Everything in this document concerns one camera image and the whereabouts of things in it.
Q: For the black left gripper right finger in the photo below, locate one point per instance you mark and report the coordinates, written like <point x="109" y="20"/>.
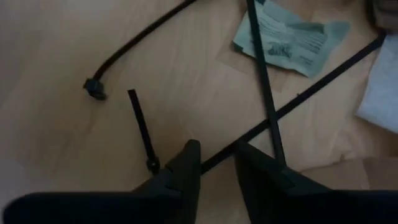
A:
<point x="264" y="186"/>

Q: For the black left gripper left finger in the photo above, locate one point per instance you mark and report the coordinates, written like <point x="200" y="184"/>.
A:
<point x="186" y="174"/>

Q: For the green printed paper packet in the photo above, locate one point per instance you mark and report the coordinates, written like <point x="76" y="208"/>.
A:
<point x="295" y="43"/>

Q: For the white fluffy padding sheet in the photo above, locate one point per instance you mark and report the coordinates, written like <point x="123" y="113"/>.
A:
<point x="382" y="93"/>

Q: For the black zip tie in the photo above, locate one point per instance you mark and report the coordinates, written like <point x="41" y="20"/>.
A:
<point x="142" y="124"/>

